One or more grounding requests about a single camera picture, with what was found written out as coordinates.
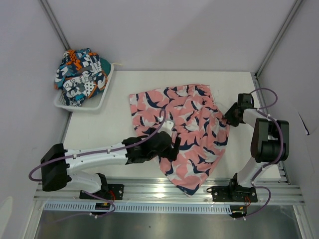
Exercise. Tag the right aluminium frame post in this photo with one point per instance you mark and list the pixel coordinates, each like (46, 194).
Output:
(279, 36)

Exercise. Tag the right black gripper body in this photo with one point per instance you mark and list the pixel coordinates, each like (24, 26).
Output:
(236, 121)

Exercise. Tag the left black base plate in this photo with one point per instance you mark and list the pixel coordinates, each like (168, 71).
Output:
(114, 192)

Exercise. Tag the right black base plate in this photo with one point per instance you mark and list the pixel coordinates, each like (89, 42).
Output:
(237, 194)

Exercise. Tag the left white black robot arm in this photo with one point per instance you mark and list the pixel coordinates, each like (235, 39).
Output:
(62, 168)

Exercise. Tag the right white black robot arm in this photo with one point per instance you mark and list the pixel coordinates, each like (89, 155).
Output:
(269, 146)

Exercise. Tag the blue patterned shorts pile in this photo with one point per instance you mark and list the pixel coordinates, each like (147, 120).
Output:
(82, 75)

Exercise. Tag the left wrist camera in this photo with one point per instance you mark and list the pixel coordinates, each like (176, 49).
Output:
(167, 127)

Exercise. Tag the pink shark print shorts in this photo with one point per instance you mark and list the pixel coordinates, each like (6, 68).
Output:
(198, 122)

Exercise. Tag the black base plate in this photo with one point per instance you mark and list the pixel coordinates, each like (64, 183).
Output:
(114, 192)
(237, 194)

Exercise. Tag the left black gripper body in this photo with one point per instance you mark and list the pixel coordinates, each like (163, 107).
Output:
(169, 153)

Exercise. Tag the aluminium mounting rail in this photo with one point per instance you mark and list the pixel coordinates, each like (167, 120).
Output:
(159, 190)

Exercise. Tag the left aluminium frame post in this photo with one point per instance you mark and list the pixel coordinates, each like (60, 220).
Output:
(54, 23)

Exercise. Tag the aluminium frame post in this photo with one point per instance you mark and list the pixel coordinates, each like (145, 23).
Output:
(279, 36)
(54, 23)

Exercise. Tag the white plastic basket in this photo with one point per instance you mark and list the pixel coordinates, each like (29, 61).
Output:
(92, 105)

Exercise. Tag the slotted white cable duct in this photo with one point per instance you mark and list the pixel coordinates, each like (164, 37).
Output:
(138, 208)

